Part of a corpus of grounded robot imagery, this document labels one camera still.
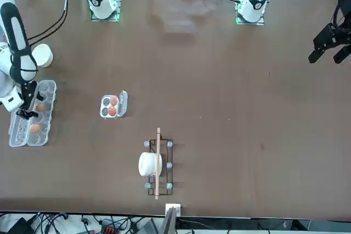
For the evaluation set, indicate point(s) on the transparent four-slot egg tray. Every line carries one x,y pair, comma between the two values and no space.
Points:
123,103

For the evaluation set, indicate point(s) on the orange black plug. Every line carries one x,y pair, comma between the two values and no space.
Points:
108,229

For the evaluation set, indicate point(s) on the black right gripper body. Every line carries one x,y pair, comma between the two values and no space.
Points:
26,103

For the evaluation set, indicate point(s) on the transparent twelve-slot egg tray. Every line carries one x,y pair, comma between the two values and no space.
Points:
19,132

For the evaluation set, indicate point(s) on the large black power adapter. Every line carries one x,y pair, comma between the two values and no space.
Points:
19,225

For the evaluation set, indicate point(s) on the aluminium frame post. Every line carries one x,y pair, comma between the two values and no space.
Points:
170,220

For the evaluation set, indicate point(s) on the white round bowl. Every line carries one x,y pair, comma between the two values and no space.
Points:
44,56

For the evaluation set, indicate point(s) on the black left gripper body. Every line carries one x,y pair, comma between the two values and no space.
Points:
342,36

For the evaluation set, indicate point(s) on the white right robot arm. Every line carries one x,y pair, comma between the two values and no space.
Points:
101,1

